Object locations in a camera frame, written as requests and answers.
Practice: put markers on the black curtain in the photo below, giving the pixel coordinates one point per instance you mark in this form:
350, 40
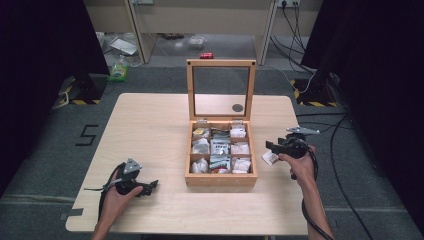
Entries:
36, 83
383, 66

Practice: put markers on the wooden box with glass lid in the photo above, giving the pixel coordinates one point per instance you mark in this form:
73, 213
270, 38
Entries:
220, 180

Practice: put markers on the red drink can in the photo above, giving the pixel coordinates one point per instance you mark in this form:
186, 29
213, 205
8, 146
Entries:
206, 55

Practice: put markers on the beige wooden desk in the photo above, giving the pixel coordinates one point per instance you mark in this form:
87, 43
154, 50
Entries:
200, 16

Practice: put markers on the person's left hand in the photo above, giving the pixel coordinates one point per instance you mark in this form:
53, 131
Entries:
116, 201

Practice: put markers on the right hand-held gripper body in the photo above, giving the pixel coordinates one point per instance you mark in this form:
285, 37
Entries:
296, 146

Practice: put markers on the group of assorted tea packets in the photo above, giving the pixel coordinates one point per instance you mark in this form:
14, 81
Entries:
220, 148

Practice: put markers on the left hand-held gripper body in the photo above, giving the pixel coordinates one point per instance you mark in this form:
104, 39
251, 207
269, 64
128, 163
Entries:
128, 175

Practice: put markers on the white wall socket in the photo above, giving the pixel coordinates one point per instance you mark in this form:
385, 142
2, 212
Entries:
288, 3

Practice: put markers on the black stand base striped edge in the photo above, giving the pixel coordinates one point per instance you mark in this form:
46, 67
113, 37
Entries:
87, 90
315, 95

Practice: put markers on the clear plastic container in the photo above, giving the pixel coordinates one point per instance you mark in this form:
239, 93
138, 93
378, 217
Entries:
196, 41

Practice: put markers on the white labelled tea packet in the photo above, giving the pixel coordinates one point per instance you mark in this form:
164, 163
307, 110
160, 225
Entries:
269, 158

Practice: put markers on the green plastic bottle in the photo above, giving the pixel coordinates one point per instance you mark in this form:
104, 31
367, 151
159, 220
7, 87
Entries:
118, 70

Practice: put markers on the person's right hand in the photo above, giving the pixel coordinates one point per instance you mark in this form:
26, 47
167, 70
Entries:
303, 170

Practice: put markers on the round dark table grommet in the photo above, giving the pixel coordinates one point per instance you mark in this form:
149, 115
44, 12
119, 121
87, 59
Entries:
237, 107

